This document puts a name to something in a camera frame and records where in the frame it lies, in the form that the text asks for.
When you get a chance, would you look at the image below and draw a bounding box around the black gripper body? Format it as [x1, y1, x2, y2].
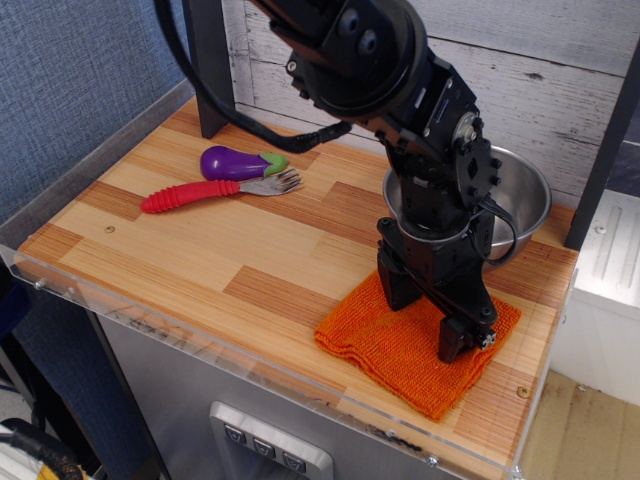
[377, 213, 498, 349]

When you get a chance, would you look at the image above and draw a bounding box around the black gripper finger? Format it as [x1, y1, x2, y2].
[438, 315, 477, 362]
[377, 252, 422, 311]

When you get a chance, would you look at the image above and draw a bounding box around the orange knitted towel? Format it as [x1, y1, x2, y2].
[314, 272, 522, 422]

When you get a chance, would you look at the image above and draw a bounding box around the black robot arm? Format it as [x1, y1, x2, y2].
[260, 1, 510, 363]

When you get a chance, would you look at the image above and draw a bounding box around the stainless steel bowl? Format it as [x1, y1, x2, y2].
[382, 146, 552, 261]

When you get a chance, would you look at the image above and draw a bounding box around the white side cabinet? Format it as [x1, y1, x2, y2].
[550, 190, 639, 405]

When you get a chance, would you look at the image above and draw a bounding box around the clear acrylic table guard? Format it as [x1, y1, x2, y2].
[1, 247, 521, 479]

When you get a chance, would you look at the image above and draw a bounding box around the purple toy eggplant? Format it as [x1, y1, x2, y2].
[200, 146, 289, 181]

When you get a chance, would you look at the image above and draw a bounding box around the silver button control panel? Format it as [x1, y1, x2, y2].
[209, 401, 334, 479]

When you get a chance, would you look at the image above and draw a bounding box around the yellow object bottom left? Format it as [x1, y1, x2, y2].
[36, 465, 59, 480]

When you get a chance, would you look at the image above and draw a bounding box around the dark right frame post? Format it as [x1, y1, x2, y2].
[564, 45, 639, 250]

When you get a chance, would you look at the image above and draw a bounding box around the dark frame post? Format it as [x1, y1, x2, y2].
[564, 45, 639, 250]
[182, 0, 235, 107]

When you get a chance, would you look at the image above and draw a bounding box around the red handled metal spork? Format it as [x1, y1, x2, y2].
[141, 169, 302, 213]

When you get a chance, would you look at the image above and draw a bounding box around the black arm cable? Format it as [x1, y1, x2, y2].
[152, 0, 353, 153]

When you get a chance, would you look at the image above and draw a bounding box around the dark left frame post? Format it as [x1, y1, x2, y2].
[182, 0, 235, 107]

